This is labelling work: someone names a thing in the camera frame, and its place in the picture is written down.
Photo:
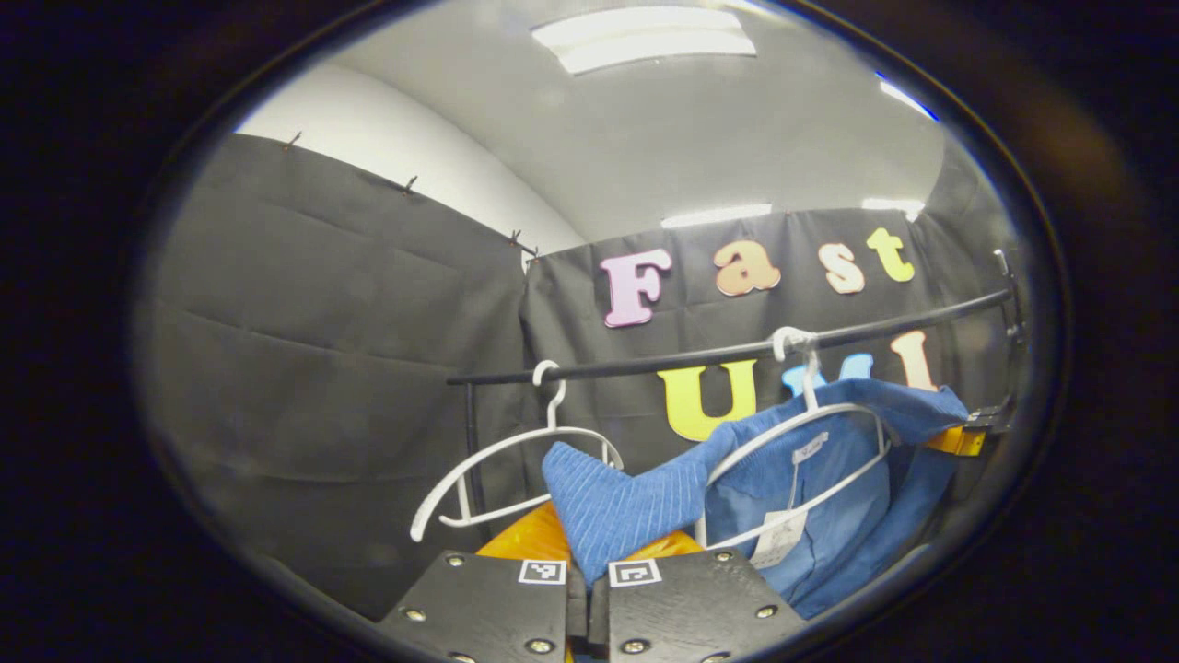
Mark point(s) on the white clothes hanger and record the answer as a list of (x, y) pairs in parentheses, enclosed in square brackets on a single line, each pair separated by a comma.
[(811, 391), (553, 419)]

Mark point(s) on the black backdrop cloth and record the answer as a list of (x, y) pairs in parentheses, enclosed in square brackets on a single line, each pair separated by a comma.
[(322, 368)]

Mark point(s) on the large ceiling light panel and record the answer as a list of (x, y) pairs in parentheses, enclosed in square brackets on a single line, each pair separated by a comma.
[(645, 39)]

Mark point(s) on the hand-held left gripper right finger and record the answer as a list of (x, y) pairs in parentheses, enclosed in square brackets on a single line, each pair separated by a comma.
[(691, 608)]

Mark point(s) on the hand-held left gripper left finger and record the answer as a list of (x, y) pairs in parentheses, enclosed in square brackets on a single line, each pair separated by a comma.
[(479, 608)]

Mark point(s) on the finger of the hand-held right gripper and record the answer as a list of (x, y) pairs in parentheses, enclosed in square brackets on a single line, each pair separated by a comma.
[(958, 442)]

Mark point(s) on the black clothes rack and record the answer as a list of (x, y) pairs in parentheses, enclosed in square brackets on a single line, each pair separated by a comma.
[(645, 366)]

